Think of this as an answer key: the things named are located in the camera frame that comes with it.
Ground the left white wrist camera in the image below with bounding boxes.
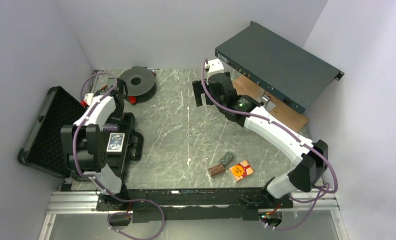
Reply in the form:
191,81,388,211
80,93,94,108

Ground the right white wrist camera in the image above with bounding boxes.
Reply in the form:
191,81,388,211
204,58,224,78

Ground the black filament spool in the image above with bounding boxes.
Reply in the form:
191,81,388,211
118,67,157,97

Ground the purple poker chip stack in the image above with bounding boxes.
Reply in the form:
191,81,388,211
103,123,120,132

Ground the metal bracket stand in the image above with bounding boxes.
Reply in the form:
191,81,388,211
260,95,276,112

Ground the red yellow card box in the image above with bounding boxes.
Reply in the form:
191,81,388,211
229,160,254,182

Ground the wooden board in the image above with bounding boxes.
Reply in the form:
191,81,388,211
233,76,309,132

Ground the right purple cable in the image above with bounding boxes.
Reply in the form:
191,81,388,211
201,58,338,232

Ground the dark teal network switch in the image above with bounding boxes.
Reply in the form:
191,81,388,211
215,22,344,114

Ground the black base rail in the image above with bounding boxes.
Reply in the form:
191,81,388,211
96,187,293,223

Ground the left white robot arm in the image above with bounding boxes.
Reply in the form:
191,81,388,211
60,82,130,210

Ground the black poker set case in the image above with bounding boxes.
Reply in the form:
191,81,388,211
18,86,144,182

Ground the grey-green poker chip stack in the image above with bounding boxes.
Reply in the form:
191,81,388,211
219,151,235,167

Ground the blue playing card deck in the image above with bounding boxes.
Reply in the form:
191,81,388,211
106,132,125,153

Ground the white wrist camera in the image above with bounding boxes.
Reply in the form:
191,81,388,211
80,93,94,108
204,58,224,78

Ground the dark brown poker chip stack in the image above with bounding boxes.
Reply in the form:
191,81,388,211
207,163,225,178

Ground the red clamp under spool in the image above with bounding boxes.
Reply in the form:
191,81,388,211
128,96,137,105

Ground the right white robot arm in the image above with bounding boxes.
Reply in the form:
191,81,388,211
192,72,328,208

